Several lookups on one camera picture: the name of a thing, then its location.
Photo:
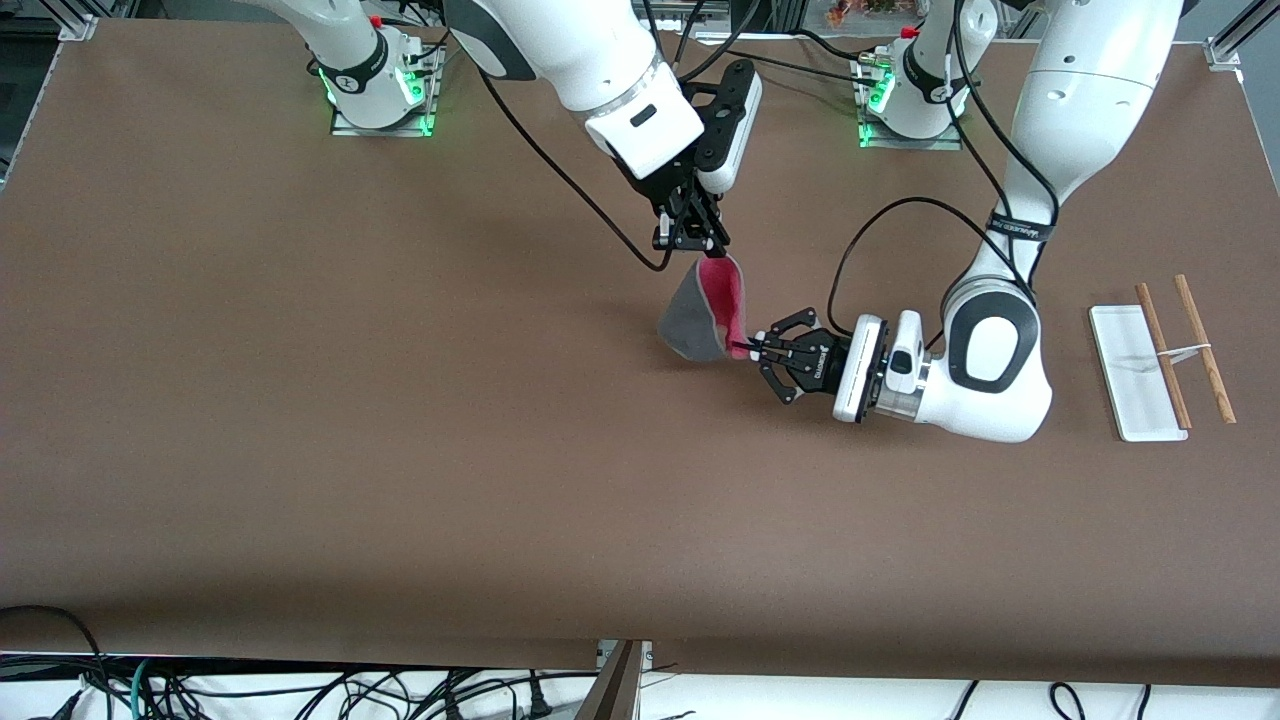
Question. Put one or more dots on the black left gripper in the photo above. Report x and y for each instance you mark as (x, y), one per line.
(817, 363)

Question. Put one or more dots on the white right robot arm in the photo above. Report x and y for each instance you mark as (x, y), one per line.
(590, 60)

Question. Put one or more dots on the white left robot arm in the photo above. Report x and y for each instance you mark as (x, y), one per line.
(1080, 100)

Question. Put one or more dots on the orange background clutter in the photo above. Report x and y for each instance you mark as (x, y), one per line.
(870, 10)

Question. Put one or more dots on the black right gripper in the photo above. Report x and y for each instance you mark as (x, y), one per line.
(671, 203)

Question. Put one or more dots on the black power plug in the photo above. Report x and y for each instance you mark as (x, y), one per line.
(538, 700)

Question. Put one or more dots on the grey and pink towel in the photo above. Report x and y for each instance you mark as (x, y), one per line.
(690, 320)

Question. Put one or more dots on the brown table support beam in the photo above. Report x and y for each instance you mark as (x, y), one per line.
(612, 690)

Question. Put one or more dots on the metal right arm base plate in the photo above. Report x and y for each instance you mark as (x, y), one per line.
(345, 130)

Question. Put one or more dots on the white table edge bracket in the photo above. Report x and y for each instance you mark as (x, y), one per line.
(603, 655)

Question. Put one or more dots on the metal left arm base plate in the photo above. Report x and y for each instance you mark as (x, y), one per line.
(945, 143)

